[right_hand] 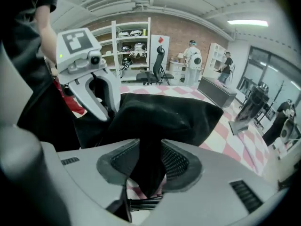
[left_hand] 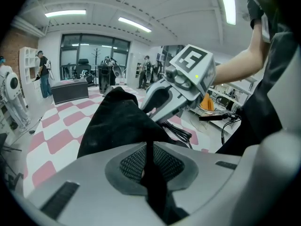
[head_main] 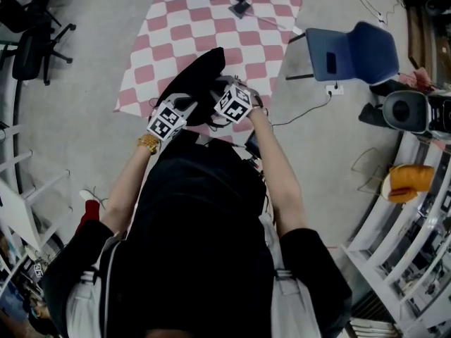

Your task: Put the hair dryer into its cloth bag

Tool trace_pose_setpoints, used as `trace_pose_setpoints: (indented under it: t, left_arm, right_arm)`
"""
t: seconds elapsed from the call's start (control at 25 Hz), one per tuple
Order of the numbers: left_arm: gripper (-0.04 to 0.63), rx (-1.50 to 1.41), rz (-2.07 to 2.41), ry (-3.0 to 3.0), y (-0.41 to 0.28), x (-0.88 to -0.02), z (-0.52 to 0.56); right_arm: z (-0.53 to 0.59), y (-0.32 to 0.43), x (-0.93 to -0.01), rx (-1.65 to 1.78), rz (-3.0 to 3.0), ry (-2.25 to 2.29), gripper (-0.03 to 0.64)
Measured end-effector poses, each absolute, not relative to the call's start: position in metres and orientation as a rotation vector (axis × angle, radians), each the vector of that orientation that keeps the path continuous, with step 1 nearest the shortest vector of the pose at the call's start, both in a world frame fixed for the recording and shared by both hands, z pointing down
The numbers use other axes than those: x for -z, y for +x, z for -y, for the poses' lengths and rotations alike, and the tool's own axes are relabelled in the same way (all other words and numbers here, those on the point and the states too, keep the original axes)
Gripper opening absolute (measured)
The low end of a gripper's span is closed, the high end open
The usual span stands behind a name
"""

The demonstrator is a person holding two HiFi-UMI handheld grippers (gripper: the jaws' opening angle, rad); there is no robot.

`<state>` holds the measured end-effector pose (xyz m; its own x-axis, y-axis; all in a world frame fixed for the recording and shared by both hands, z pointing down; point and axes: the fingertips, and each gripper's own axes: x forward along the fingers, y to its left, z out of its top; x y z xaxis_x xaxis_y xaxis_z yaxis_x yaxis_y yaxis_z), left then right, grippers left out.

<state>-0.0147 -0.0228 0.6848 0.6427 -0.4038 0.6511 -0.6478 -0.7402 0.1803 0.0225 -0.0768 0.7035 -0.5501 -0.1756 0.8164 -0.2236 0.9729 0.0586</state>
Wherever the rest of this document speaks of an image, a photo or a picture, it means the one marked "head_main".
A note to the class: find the white round backpack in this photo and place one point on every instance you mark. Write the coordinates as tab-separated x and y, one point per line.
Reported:
423	111

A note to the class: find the person's right forearm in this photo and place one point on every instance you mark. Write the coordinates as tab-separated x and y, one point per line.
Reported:
278	181

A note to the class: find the black tablet blue screen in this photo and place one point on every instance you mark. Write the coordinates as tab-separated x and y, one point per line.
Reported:
252	143

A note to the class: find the red cloth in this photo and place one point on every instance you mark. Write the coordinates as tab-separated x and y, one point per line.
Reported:
91	211

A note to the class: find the pink cloth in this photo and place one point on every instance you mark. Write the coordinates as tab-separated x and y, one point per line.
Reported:
419	76

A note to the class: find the thin pink rod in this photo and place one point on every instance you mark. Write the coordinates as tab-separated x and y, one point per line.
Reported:
267	20

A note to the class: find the white shelving rack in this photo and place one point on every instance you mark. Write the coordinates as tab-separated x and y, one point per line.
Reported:
366	259

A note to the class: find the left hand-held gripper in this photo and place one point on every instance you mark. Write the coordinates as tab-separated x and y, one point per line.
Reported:
167	122

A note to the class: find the small black stand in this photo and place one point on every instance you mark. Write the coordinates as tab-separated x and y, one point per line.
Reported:
240	10

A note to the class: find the white power strip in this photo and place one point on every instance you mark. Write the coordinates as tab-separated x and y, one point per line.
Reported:
338	91

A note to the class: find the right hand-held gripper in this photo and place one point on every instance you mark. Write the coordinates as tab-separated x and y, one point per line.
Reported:
234	104

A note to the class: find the black phone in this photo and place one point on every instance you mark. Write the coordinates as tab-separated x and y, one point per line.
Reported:
331	62

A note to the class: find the blue chair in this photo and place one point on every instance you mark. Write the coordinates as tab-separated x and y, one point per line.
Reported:
370	51

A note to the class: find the grey metal radiator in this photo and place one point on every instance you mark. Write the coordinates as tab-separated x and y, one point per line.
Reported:
373	315

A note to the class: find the pink white checkered tablecloth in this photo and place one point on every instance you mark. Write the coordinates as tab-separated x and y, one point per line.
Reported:
183	30

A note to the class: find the black cloth bag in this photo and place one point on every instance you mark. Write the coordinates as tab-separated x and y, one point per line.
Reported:
197	76

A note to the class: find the person's left forearm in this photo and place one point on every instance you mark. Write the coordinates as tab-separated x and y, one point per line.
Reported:
123	188

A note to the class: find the person's black clothing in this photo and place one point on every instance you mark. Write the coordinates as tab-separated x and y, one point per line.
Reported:
204	241

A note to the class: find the white shelf unit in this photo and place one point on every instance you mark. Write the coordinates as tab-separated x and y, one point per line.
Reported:
17	203

